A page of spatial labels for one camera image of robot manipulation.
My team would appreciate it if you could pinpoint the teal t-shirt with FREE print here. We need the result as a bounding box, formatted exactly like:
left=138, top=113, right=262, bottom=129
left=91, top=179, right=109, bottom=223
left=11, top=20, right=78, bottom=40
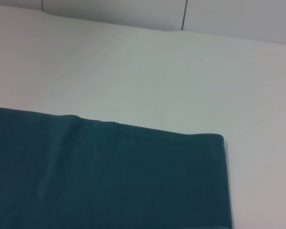
left=0, top=105, right=233, bottom=229

